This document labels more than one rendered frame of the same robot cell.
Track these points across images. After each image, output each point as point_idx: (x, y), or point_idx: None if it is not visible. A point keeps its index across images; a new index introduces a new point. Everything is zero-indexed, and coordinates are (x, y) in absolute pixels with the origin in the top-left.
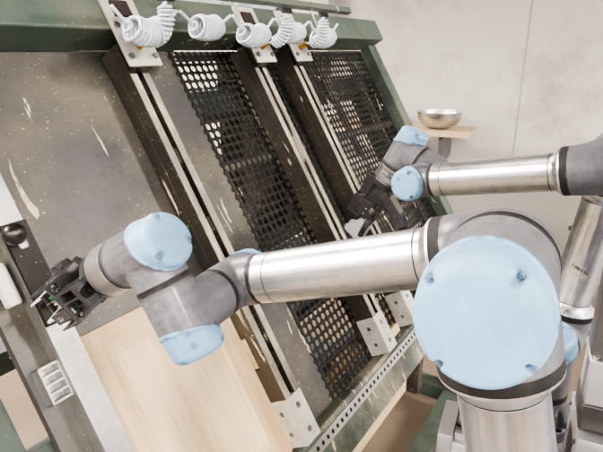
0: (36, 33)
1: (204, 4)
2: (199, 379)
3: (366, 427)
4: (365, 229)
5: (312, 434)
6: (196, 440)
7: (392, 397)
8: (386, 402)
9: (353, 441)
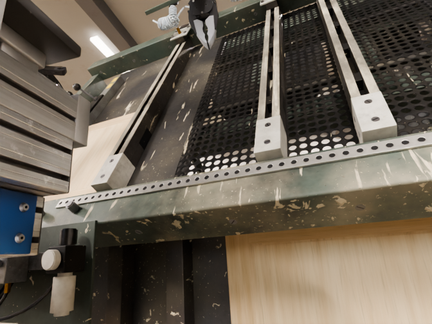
0: (152, 49)
1: (240, 3)
2: (101, 147)
3: (157, 211)
4: (189, 23)
5: (99, 180)
6: (74, 169)
7: (225, 205)
8: (209, 204)
9: (132, 213)
